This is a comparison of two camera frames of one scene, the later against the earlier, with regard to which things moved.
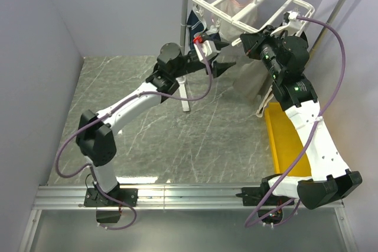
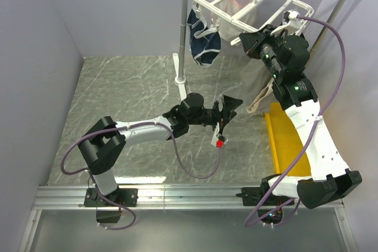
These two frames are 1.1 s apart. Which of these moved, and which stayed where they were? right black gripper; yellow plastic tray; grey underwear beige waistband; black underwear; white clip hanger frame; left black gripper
Moved: left black gripper; grey underwear beige waistband
Stayed: yellow plastic tray; right black gripper; black underwear; white clip hanger frame
